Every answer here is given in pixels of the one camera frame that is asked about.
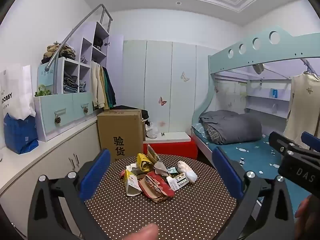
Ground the white wall shelf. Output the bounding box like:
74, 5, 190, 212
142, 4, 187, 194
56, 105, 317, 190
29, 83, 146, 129
246, 87, 292, 118

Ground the dark hanging jacket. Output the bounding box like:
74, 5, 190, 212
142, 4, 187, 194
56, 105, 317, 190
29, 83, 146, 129
105, 67, 117, 107

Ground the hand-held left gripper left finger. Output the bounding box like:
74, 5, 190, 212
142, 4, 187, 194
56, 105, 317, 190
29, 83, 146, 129
27, 149, 112, 240

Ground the white paper bag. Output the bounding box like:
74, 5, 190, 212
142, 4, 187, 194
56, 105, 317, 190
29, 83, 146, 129
0, 64, 37, 120

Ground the yellow crumpled packet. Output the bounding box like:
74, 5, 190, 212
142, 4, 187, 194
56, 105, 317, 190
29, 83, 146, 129
136, 153, 152, 173

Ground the red step white top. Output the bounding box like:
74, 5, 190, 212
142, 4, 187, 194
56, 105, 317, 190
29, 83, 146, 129
143, 132, 198, 160

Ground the grey checked blanket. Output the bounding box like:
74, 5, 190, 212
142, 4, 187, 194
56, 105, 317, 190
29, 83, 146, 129
204, 124, 222, 143

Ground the yellow white carton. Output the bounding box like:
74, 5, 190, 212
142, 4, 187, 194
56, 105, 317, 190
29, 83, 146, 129
124, 170, 142, 197

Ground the large cardboard box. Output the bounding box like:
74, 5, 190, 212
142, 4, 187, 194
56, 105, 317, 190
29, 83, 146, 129
97, 109, 147, 160

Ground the low grey cabinet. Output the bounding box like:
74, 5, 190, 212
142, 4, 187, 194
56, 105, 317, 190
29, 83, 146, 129
0, 110, 102, 238

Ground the cream hanging hoodie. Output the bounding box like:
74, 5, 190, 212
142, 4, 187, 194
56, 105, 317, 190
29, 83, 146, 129
90, 61, 107, 110

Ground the grey flat packet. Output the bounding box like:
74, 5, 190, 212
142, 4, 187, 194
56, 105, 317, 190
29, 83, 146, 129
126, 163, 140, 174

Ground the small green plant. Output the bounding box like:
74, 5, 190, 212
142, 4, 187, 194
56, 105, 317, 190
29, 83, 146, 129
35, 85, 53, 97

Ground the pile of olive clothes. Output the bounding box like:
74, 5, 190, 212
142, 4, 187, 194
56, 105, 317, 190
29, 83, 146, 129
41, 41, 76, 64

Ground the blue plastic pack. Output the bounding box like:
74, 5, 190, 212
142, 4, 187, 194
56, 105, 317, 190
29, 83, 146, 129
4, 112, 39, 155

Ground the red crumpled packaging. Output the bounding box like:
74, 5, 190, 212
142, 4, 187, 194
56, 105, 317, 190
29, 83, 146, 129
139, 171, 175, 204

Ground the light blue bunk bed frame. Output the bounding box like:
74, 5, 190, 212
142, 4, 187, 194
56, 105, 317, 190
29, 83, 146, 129
191, 24, 320, 215

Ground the green hanging garment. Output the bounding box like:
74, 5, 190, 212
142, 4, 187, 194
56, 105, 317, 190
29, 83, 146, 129
103, 67, 113, 108

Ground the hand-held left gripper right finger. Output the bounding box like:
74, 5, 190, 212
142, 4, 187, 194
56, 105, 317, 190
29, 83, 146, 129
212, 147, 295, 240

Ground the grey duvet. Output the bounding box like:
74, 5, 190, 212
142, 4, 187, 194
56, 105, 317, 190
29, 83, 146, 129
199, 110, 263, 145

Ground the brown cardboard scrap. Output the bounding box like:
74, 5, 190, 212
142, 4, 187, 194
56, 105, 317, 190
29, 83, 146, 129
146, 144, 163, 167

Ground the white crumpled plastic bag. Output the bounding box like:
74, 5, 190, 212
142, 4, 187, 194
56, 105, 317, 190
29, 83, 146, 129
177, 160, 198, 183

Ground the cream hanging sweater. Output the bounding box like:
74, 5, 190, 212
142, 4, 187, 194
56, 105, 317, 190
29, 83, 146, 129
283, 72, 320, 150

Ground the blue fish-print bedsheet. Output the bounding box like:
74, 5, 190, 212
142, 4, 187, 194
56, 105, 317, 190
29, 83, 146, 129
194, 130, 313, 213

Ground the white box green label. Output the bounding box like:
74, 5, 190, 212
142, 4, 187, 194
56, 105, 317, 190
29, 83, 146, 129
166, 174, 189, 192

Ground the stack of folded jeans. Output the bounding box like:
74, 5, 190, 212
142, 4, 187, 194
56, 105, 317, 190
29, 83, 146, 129
63, 71, 79, 94

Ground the black clothing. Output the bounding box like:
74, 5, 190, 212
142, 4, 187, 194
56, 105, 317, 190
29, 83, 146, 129
112, 104, 150, 120

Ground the brown polka-dot tablecloth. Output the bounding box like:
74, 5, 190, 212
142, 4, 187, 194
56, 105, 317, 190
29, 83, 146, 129
85, 154, 237, 240

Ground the grey crumpled paper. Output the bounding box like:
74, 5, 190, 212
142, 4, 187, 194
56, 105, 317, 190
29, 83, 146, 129
154, 159, 169, 177

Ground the white wardrobe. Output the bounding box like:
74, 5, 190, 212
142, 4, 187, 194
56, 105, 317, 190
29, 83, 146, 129
122, 39, 218, 134

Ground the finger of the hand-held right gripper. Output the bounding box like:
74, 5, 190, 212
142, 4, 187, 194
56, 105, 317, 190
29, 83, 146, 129
269, 131, 312, 158
301, 131, 320, 153

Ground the grey metal handrail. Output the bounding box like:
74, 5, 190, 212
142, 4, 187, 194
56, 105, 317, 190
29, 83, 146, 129
44, 4, 113, 73

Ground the person's right hand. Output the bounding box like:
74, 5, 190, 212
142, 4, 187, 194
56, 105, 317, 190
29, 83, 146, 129
295, 195, 320, 240

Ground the clothes hanger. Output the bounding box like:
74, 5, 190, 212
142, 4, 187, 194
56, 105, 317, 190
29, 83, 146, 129
300, 59, 320, 77

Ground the person's left hand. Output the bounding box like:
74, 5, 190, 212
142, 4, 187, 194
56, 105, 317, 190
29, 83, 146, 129
117, 224, 159, 240

